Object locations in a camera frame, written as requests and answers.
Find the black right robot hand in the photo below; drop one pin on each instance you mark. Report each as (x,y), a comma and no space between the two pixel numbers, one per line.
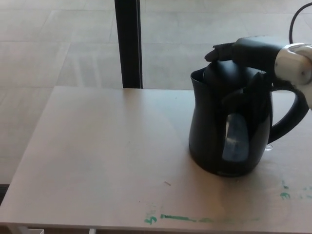
(253,51)

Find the black electric kettle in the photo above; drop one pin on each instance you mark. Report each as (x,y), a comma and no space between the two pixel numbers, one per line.
(207,126)

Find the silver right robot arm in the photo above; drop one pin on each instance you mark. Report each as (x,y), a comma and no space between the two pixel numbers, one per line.
(296,63)

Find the black vertical pillar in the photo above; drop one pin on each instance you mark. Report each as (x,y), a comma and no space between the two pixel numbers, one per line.
(129,44)

